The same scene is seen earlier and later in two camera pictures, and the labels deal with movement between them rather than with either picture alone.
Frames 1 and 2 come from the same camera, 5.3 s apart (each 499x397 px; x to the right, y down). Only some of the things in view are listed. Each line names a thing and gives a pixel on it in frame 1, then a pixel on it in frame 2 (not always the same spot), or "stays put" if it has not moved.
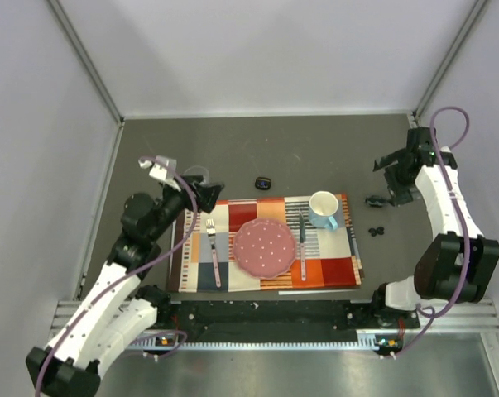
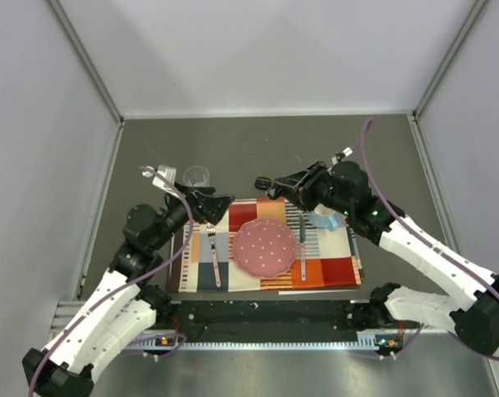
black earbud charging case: (263, 183) stays put
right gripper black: (400, 193) -> (303, 198)
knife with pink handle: (303, 246) stays put
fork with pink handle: (211, 230) stays put
